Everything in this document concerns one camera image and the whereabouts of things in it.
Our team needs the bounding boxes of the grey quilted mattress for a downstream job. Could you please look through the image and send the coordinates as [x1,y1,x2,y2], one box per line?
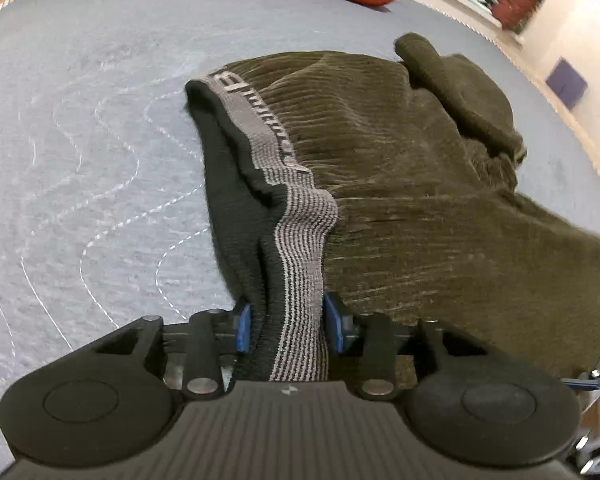
[0,0,600,472]

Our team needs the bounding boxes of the dark red patterned cushion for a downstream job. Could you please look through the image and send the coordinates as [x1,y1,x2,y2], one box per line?
[491,0,543,34]

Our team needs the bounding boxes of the dark olive corduroy pants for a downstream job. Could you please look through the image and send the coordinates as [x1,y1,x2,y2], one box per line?
[185,33,600,382]

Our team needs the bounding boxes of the purple yoga mat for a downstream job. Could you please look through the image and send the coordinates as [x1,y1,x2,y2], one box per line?
[545,58,588,110]

